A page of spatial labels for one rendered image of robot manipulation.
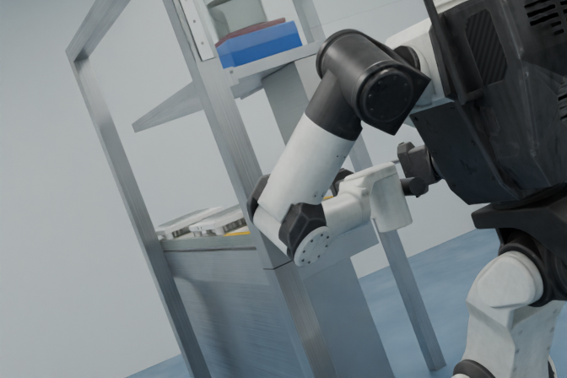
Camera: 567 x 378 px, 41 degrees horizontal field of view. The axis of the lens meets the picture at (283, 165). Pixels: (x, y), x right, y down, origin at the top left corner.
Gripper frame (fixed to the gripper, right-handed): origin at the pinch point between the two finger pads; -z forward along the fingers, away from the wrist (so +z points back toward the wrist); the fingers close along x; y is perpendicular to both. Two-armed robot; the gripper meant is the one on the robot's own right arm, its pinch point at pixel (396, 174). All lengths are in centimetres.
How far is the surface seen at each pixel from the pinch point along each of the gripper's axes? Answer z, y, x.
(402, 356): -98, 147, 99
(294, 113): -28.9, 15.7, -21.5
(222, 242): -65, 13, 6
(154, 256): -122, 44, 8
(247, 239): -47.7, 2.3, 5.2
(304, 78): -19.9, 11.3, -28.6
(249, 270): -54, 6, 14
